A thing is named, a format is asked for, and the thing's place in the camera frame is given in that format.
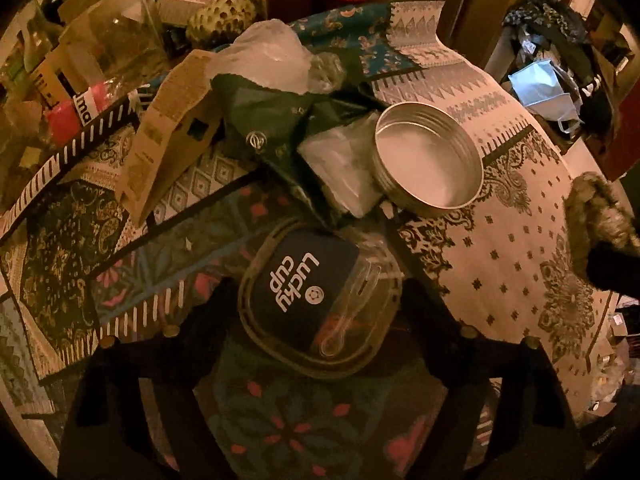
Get table with patterned cloth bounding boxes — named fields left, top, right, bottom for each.
left=0, top=0, right=626, bottom=480

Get clear plastic lid container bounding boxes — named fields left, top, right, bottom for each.
left=237, top=217, right=404, bottom=379

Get custard apple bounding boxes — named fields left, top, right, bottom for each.
left=186, top=0, right=261, bottom=47

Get large glass jar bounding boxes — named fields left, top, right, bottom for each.
left=57, top=0, right=169, bottom=82

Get clothes-covered chair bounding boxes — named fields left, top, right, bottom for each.
left=502, top=0, right=632, bottom=126

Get green wrapper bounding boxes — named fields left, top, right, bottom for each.
left=210, top=74, right=382, bottom=227

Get brown door frame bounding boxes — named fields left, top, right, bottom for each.
left=434, top=0, right=534, bottom=62

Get brown paper packet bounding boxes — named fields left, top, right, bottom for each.
left=117, top=50, right=226, bottom=227

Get crumpled clear plastic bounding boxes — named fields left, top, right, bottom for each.
left=210, top=19, right=347, bottom=94

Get pink labelled packet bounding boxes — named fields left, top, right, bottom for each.
left=45, top=82, right=114, bottom=144

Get reddish wooden door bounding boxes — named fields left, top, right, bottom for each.
left=602, top=25, right=640, bottom=182

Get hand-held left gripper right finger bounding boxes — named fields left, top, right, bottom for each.
left=399, top=284, right=589, bottom=480

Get white plastic packet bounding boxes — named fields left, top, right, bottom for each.
left=297, top=111, right=392, bottom=219

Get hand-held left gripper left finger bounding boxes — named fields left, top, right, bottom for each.
left=57, top=276, right=242, bottom=480

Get white face mask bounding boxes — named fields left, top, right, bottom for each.
left=507, top=59, right=584, bottom=134

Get round metal tin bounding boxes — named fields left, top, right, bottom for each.
left=374, top=101, right=485, bottom=219

